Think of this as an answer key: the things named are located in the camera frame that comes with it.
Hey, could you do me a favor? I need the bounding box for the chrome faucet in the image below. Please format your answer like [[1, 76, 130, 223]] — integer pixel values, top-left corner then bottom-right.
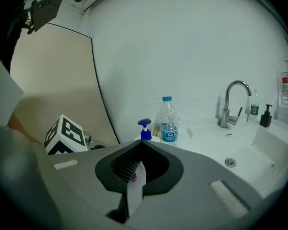
[[217, 80, 252, 129]]

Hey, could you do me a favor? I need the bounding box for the white soap dispenser blue pump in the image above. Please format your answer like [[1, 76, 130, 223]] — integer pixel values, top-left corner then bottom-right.
[[133, 118, 161, 143]]

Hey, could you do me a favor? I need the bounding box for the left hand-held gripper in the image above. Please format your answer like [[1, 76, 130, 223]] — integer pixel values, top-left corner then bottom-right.
[[43, 114, 108, 156]]

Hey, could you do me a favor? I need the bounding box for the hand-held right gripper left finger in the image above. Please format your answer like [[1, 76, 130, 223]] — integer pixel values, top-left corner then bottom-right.
[[39, 139, 143, 230]]

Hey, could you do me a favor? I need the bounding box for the beige door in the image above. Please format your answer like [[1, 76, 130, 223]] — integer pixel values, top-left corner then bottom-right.
[[10, 23, 120, 146]]

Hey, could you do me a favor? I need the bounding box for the clear water bottle blue cap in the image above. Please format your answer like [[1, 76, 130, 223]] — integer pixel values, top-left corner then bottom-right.
[[160, 96, 179, 147]]

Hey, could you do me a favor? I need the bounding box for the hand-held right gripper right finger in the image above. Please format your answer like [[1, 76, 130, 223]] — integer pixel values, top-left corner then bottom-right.
[[129, 139, 264, 230]]

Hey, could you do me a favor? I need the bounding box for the black pump bottle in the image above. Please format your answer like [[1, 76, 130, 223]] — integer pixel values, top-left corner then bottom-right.
[[259, 103, 274, 128]]

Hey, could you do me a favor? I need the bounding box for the white sink basin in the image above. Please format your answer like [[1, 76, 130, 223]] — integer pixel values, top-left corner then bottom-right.
[[177, 117, 288, 200]]

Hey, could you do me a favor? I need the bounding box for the clear bottle green label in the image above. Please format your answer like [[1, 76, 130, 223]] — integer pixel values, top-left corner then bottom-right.
[[246, 89, 260, 124]]

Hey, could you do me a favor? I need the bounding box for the dark door closer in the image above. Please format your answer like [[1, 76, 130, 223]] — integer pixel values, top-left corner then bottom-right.
[[19, 0, 64, 35]]

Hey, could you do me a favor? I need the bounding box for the clear glass cup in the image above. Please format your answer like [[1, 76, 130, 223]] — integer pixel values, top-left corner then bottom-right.
[[156, 115, 181, 146]]

